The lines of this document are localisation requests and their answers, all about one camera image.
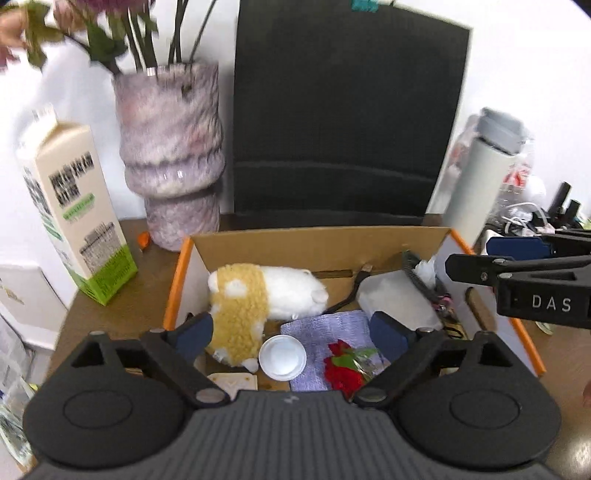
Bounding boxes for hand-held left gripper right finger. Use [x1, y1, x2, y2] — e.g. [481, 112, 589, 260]
[353, 311, 520, 408]

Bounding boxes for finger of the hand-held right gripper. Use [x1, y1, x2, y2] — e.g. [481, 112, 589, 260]
[445, 254, 591, 289]
[486, 230, 591, 258]

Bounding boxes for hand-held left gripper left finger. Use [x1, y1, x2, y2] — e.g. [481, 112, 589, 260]
[69, 312, 230, 408]

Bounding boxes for red rose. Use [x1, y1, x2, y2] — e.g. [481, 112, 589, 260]
[323, 340, 392, 398]

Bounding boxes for yellow white plush hamster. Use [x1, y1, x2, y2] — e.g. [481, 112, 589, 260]
[205, 263, 329, 372]

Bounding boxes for purple cloth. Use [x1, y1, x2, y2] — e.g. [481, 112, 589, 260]
[279, 310, 392, 394]

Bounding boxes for white plastic cup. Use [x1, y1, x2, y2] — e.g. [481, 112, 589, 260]
[259, 335, 308, 382]

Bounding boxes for orange-edged cardboard box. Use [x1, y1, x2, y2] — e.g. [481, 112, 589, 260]
[163, 225, 546, 400]

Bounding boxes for white plastic bag item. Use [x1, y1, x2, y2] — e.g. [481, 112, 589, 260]
[358, 272, 444, 334]

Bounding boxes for white crumpled tissue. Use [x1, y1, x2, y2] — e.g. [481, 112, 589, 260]
[413, 258, 437, 288]

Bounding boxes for clear bottle red label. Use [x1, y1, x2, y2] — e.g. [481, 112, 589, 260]
[496, 152, 548, 222]

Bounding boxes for black bottles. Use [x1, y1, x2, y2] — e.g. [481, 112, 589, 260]
[545, 181, 583, 228]

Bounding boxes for white thermos grey lid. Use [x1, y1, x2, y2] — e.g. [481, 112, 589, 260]
[443, 107, 529, 247]

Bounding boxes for beige green milk carton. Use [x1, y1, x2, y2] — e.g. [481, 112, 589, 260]
[16, 106, 139, 306]

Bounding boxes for white box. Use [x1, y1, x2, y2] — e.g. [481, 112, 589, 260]
[0, 263, 71, 352]

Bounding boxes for pink marbled vase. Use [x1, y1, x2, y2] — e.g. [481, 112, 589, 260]
[113, 62, 227, 252]

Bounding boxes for black chair backrest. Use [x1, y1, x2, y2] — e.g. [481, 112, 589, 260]
[231, 0, 474, 227]

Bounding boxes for pink flower bouquet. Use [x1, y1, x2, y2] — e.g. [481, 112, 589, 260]
[0, 0, 222, 77]

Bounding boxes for white cable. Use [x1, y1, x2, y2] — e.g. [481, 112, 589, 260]
[503, 200, 550, 232]

